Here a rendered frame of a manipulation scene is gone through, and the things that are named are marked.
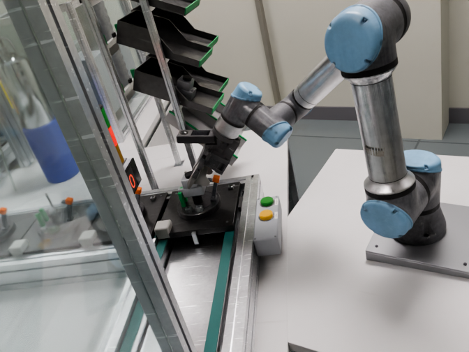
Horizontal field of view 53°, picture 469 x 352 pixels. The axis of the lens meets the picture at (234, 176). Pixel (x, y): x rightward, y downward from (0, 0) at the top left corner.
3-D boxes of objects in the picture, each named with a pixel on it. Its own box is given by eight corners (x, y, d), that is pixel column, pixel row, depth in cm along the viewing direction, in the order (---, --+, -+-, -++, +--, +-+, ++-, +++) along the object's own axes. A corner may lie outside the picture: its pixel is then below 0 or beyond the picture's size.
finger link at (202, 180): (202, 199, 140) (216, 173, 138) (183, 190, 139) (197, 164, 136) (202, 195, 143) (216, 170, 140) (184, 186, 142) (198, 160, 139)
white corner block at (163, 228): (174, 229, 145) (170, 218, 143) (171, 238, 141) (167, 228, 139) (160, 231, 146) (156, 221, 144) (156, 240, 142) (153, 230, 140)
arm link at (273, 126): (305, 117, 127) (273, 93, 130) (281, 136, 120) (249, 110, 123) (294, 136, 133) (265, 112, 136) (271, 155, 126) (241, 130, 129)
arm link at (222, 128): (218, 119, 128) (222, 107, 135) (211, 132, 130) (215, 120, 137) (243, 132, 129) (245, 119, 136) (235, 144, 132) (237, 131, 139)
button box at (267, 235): (282, 210, 149) (278, 194, 146) (281, 254, 131) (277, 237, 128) (260, 213, 150) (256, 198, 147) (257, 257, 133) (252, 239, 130)
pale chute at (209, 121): (241, 147, 174) (247, 140, 171) (231, 166, 163) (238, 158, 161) (177, 104, 171) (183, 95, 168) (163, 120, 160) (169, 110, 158)
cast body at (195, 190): (206, 186, 147) (200, 167, 144) (204, 195, 144) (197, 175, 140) (181, 191, 149) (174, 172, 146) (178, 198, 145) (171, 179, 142)
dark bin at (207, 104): (222, 98, 164) (227, 79, 160) (211, 114, 154) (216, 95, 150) (149, 75, 167) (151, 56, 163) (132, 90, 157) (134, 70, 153)
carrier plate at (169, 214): (241, 186, 158) (239, 181, 157) (234, 230, 137) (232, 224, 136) (173, 195, 162) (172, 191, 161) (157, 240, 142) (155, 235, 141)
